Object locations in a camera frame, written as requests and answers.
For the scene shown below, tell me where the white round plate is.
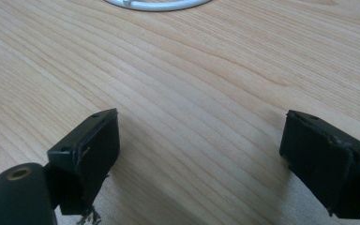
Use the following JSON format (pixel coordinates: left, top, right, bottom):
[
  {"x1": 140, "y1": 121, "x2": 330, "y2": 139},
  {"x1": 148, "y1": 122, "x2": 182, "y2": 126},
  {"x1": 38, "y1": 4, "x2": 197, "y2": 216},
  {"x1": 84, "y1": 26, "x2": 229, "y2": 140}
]
[{"x1": 103, "y1": 0, "x2": 214, "y2": 13}]

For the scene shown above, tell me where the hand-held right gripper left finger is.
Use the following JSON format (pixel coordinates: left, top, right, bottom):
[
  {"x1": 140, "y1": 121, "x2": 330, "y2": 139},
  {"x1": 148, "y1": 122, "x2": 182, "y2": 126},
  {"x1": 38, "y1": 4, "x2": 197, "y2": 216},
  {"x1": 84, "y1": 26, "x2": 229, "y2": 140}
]
[{"x1": 47, "y1": 108, "x2": 121, "y2": 217}]

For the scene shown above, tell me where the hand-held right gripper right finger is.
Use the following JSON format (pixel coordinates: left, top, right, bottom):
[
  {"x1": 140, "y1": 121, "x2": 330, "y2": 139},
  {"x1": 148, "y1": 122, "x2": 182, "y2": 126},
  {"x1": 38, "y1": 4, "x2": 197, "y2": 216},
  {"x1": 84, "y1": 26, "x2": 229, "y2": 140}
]
[{"x1": 278, "y1": 109, "x2": 360, "y2": 220}]

